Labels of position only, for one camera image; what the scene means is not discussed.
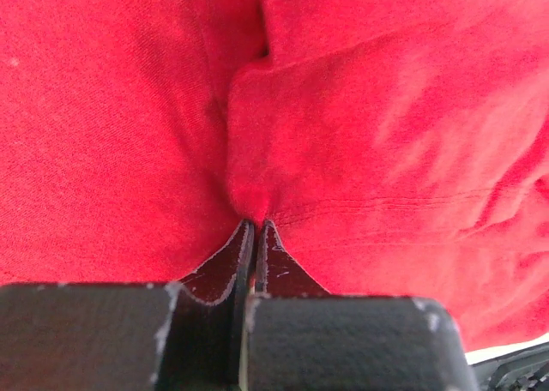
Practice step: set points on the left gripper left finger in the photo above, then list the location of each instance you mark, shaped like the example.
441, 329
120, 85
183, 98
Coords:
214, 281

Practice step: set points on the dark red t shirt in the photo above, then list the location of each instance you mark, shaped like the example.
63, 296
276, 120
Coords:
399, 146

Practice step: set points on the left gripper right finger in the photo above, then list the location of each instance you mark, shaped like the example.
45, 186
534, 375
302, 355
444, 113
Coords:
278, 274

